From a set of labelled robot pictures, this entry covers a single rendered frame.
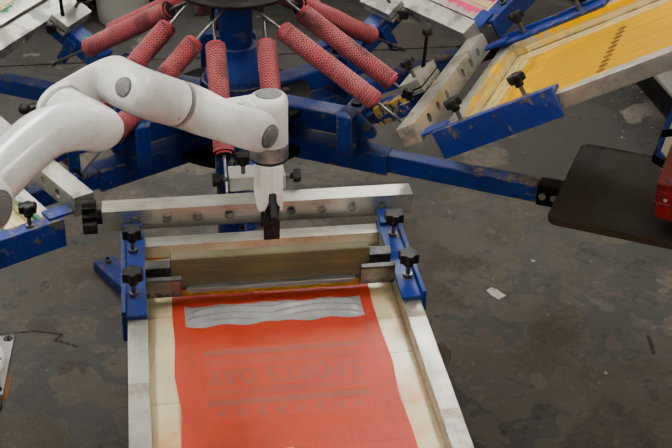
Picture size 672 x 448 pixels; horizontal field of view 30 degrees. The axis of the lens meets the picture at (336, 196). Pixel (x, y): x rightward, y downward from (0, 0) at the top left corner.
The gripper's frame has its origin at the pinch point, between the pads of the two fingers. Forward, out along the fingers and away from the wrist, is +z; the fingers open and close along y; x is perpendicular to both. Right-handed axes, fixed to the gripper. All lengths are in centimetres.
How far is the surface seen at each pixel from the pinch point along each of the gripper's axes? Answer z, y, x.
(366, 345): 17.0, 20.2, 16.4
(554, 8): 15, -149, 108
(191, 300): 16.7, 0.4, -16.4
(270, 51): -10, -64, 8
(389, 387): 17.2, 33.5, 18.3
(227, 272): 10.2, 0.9, -8.9
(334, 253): 7.3, 1.2, 13.0
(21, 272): 110, -164, -69
